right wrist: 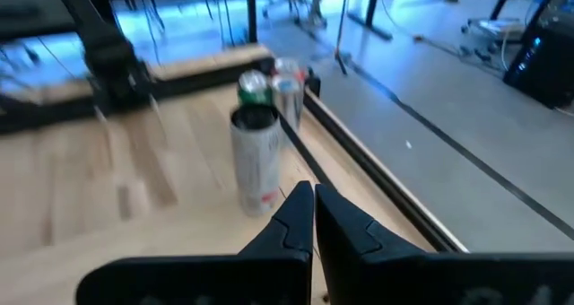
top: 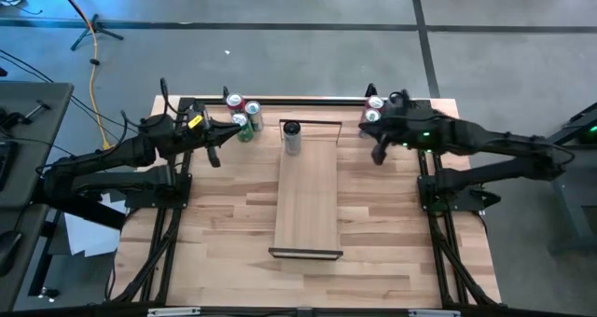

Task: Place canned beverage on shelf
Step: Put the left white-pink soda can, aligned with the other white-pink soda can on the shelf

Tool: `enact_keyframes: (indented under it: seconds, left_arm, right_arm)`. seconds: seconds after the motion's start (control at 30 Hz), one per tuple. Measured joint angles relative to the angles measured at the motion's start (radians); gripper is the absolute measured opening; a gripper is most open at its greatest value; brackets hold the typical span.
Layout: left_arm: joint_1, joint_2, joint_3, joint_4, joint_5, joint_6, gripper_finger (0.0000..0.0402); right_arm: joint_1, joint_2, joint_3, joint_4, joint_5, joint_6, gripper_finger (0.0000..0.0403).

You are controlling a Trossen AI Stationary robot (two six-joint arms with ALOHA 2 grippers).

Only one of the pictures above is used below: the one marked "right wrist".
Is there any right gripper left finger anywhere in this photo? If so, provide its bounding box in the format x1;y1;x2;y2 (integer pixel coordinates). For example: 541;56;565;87
75;180;315;305

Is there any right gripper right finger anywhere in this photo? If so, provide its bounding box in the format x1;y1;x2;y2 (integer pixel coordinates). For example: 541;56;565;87
315;183;574;305

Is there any silver blue beverage can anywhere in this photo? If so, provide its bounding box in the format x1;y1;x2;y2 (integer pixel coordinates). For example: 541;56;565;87
270;74;306;134

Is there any green soda can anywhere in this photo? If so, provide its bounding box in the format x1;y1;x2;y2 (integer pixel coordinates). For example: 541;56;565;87
236;69;274;108

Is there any black computer tower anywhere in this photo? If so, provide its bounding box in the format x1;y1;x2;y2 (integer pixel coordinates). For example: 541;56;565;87
501;0;574;109

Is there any low wheeled cart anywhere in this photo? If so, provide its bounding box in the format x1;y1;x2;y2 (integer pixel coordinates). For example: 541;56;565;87
460;16;528;46

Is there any black tripod stand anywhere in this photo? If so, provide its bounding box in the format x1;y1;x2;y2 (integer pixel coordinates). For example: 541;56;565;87
334;0;360;77

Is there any black hook bracket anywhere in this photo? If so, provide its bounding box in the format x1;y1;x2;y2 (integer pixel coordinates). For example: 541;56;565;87
305;69;323;98

